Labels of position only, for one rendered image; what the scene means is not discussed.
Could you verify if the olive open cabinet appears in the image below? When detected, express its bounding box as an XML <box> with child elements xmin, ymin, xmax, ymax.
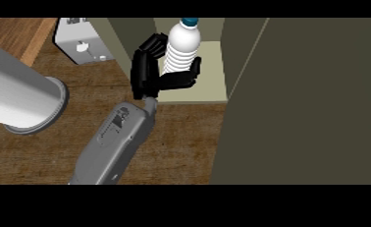
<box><xmin>87</xmin><ymin>17</ymin><xmax>270</xmax><ymax>105</ymax></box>

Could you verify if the dark grey cabinet door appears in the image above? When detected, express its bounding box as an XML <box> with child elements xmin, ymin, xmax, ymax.
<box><xmin>208</xmin><ymin>17</ymin><xmax>371</xmax><ymax>186</ymax></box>

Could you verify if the white bottle with teal cap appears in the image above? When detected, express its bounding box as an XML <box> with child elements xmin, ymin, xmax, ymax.
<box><xmin>161</xmin><ymin>17</ymin><xmax>204</xmax><ymax>75</ymax></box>

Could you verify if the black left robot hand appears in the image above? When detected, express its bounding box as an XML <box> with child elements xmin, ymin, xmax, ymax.
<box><xmin>129</xmin><ymin>32</ymin><xmax>204</xmax><ymax>101</ymax></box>

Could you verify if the pale grey metal cylinder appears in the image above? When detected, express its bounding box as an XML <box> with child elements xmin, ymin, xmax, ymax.
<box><xmin>0</xmin><ymin>48</ymin><xmax>71</xmax><ymax>137</ymax></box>

